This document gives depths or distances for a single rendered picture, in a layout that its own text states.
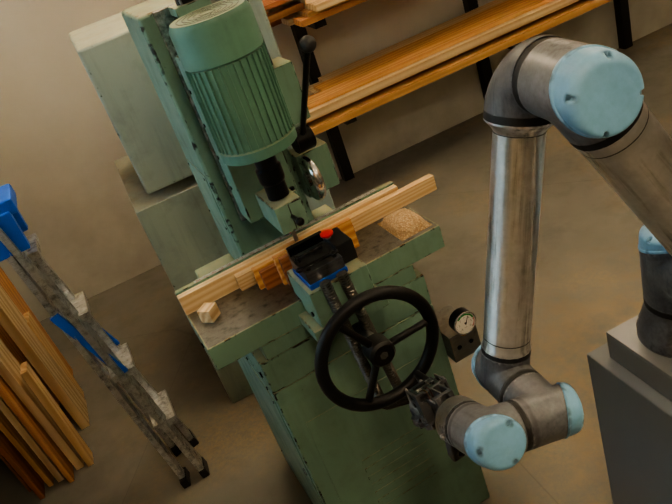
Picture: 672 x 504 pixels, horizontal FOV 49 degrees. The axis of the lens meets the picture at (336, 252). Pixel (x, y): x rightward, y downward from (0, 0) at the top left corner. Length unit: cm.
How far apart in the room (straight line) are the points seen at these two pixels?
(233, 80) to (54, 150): 248
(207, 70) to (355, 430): 93
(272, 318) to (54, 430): 150
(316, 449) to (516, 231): 85
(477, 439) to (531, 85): 56
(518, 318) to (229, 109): 71
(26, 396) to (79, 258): 139
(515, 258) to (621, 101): 34
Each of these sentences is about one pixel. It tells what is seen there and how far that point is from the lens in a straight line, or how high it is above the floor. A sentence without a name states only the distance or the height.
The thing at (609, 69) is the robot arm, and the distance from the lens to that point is 106.
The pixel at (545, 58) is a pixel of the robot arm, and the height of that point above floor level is 139.
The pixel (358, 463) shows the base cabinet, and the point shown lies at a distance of 194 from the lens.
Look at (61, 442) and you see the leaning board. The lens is 301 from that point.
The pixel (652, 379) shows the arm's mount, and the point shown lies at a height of 58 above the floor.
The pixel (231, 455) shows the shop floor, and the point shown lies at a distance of 274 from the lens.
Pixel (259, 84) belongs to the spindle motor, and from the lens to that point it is 155.
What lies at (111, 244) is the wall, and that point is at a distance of 412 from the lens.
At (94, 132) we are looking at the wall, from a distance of 393.
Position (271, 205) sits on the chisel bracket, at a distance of 169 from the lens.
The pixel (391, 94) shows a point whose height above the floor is 53.
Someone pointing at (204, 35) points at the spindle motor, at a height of 148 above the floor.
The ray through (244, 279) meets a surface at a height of 93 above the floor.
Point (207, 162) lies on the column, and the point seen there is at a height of 116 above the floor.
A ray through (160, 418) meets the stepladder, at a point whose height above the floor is 31.
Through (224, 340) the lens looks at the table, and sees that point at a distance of 161.
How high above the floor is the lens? 176
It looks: 29 degrees down
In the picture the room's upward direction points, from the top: 20 degrees counter-clockwise
